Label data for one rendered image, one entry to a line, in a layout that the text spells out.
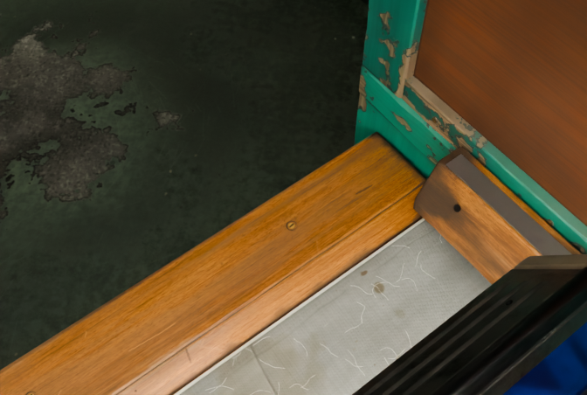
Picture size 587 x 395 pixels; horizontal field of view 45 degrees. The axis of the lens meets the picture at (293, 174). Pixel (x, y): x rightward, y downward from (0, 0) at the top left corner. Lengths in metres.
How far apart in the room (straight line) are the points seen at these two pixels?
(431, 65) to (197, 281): 0.33
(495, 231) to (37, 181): 1.35
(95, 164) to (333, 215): 1.12
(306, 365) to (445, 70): 0.33
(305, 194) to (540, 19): 0.34
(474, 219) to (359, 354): 0.18
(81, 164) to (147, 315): 1.13
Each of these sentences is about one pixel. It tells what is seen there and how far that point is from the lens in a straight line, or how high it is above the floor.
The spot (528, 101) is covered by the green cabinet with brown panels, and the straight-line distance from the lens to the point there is 0.67.
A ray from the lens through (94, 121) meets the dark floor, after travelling 1.92.
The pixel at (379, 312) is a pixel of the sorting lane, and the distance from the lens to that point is 0.77.
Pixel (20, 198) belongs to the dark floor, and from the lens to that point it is 1.84.
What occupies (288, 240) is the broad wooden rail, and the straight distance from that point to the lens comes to 0.78.
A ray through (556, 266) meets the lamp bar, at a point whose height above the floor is 1.09.
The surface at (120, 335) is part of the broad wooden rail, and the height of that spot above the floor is 0.76.
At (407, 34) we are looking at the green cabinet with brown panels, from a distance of 0.73.
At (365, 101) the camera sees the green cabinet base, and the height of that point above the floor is 0.79.
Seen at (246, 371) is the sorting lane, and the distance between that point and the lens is 0.74.
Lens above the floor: 1.44
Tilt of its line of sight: 56 degrees down
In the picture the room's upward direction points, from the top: 1 degrees counter-clockwise
